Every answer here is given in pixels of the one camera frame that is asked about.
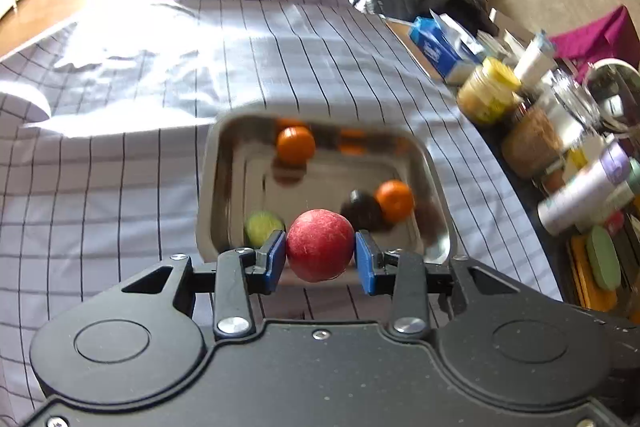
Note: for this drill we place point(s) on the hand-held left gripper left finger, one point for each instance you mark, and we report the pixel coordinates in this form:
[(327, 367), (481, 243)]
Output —
[(274, 257)]

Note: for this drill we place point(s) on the round mirror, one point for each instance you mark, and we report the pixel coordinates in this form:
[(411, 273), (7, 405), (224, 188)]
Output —
[(615, 92)]

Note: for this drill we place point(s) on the orange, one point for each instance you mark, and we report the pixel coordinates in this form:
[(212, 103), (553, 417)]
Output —
[(296, 146), (396, 202)]

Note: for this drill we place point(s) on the stainless steel tray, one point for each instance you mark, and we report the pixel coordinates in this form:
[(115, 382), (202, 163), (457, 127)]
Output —
[(320, 177)]

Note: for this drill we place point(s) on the red apple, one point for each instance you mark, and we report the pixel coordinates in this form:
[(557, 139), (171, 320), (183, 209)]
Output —
[(320, 244)]

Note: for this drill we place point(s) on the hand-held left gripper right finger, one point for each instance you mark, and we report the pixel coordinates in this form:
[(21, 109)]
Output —
[(365, 264)]

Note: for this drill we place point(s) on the yellow lid jar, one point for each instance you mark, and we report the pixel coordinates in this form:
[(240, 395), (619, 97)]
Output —
[(487, 97)]

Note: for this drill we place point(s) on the green lime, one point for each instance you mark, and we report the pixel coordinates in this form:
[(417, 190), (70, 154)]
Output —
[(262, 227)]

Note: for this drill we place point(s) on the white purple bottle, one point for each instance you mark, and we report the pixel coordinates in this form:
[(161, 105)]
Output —
[(585, 192)]

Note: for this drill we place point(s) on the glass clamp lid jar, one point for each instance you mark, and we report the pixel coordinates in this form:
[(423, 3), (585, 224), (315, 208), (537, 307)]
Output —
[(530, 142)]

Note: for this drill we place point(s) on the magenta cloth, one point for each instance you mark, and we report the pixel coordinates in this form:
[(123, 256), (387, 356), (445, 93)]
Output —
[(605, 37)]

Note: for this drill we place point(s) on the blue tissue box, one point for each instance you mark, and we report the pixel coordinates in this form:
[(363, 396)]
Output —
[(435, 47)]

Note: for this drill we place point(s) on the white cup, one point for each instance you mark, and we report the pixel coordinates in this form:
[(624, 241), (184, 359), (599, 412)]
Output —
[(534, 57)]

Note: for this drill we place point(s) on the green oval lid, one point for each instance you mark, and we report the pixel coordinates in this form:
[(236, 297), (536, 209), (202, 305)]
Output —
[(602, 257)]

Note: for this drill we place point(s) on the grey checkered tablecloth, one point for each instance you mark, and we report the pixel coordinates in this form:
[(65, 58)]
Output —
[(125, 157)]

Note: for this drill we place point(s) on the dark mangosteen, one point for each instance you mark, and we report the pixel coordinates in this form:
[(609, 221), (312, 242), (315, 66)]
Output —
[(360, 212)]

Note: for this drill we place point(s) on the orange flat box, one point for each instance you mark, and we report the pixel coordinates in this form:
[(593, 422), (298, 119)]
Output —
[(580, 277)]

